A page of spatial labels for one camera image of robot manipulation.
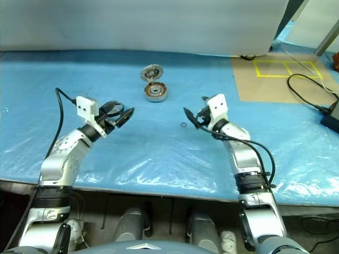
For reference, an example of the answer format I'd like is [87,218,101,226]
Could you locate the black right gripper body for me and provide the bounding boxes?
[197,105,212,125]

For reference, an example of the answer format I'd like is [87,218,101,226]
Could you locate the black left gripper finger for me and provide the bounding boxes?
[116,107,135,128]
[98,102,119,119]

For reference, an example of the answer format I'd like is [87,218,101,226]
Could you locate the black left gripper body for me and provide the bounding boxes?
[96,113,119,134]

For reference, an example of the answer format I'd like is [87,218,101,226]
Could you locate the silver motor base copper windings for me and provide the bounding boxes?
[144,81,168,102]

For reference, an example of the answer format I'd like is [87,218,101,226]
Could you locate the silver motor cover circuit board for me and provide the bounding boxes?
[139,64,163,82]

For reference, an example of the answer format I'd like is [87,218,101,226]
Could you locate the yellow tape rectangle outline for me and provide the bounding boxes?
[253,60,324,79]

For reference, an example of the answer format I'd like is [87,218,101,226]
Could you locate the brown cardboard sheet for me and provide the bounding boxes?
[230,51,339,104]

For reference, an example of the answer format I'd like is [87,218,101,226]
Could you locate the large white board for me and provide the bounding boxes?
[0,0,291,58]

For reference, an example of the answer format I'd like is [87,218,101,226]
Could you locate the grey rounded leg cover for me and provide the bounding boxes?
[116,206,153,244]
[186,206,222,247]

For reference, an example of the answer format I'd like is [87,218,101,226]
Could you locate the white robot foot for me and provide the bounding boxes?
[219,230,238,252]
[67,219,85,244]

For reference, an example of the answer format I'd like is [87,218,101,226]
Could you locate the white panel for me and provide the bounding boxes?
[284,0,339,51]

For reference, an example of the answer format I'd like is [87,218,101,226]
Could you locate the black power adapter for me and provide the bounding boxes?
[320,100,339,130]

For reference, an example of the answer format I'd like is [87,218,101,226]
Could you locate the grey robot torso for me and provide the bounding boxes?
[76,239,255,254]

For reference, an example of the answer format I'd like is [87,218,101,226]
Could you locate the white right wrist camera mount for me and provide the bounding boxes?
[206,94,229,130]

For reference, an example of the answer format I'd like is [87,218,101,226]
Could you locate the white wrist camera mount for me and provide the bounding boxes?
[76,96,108,140]
[206,94,229,130]

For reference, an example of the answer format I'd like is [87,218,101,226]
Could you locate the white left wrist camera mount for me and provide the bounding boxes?
[76,96,108,140]

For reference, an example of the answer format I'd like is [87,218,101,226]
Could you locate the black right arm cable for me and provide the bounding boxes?
[197,123,276,190]

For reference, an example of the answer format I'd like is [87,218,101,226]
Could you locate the black power cable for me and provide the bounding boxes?
[287,73,332,112]

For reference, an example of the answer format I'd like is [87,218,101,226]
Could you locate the thin white cable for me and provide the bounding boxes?
[275,39,339,93]

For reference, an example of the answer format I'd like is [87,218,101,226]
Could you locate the grey metal post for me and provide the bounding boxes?
[314,10,339,56]

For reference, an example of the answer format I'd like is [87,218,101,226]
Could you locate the black floor cable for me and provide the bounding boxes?
[301,216,339,252]

